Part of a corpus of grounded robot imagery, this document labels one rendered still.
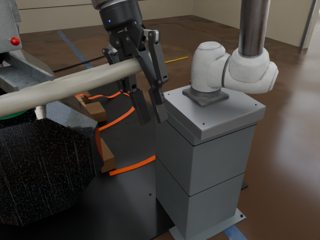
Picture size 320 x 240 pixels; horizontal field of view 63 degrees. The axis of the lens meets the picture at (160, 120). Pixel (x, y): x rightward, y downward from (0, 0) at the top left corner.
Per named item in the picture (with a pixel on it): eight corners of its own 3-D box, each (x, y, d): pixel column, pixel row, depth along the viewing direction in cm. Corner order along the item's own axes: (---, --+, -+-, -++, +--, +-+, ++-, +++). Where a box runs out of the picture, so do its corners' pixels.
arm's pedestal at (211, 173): (201, 172, 214) (212, 81, 171) (245, 218, 176) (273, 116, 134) (146, 195, 193) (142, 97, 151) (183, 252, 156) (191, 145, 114)
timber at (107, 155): (115, 168, 215) (114, 156, 209) (102, 173, 210) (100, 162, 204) (103, 148, 237) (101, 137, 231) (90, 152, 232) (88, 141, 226)
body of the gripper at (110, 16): (146, -4, 50) (160, 45, 52) (114, 11, 55) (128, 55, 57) (122, -4, 44) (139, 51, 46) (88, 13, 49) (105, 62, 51)
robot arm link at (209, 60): (197, 75, 144) (199, 35, 132) (230, 82, 137) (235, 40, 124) (185, 88, 133) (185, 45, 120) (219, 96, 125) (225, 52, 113)
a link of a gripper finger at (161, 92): (154, 78, 52) (166, 75, 51) (161, 102, 53) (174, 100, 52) (150, 80, 51) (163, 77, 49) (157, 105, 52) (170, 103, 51)
